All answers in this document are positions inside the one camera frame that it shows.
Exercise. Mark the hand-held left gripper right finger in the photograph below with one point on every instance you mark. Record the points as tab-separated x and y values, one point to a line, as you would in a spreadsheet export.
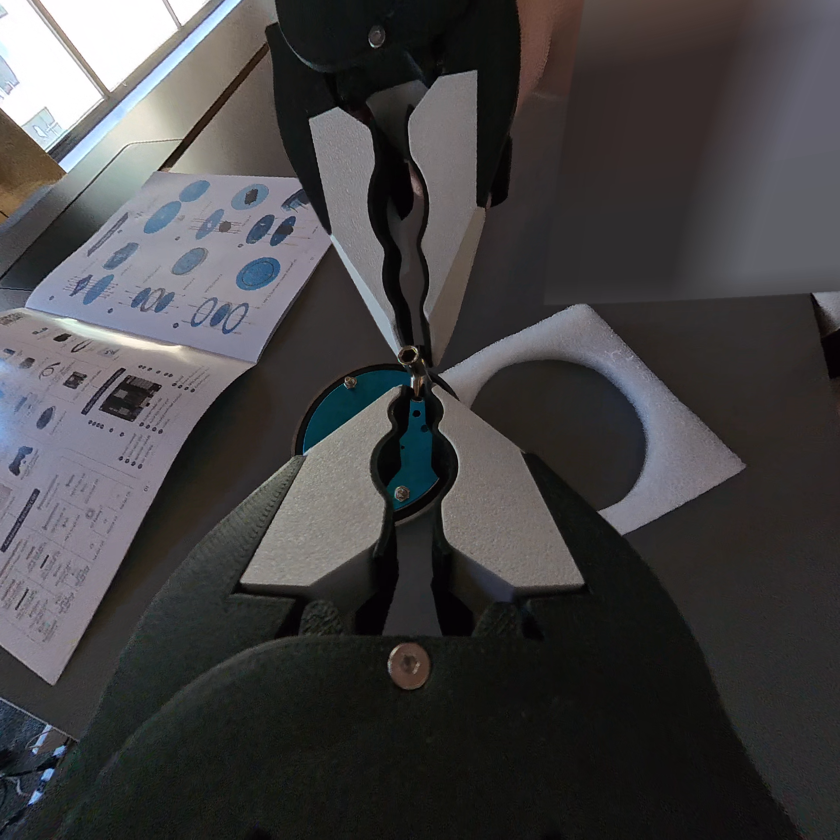
512	525

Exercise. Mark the brown cardboard box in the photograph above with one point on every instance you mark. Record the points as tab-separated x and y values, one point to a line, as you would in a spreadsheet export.
26	170

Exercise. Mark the white foam sheet with hole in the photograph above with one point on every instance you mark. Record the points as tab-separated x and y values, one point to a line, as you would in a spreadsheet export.
682	446

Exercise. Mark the teal round metal disc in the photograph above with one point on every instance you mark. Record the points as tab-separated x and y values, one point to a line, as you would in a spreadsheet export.
341	413

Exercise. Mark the white instruction booklet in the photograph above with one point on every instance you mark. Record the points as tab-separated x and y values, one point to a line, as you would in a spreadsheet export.
98	459

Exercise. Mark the window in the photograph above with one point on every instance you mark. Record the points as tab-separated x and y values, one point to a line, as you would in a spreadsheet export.
98	39

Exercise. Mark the person's right hand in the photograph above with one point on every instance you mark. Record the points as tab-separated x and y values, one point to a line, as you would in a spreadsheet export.
415	182

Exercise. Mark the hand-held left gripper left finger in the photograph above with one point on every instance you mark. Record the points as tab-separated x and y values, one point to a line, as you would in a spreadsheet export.
315	525

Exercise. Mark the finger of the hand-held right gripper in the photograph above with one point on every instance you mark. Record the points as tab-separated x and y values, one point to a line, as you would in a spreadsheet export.
344	184
449	164

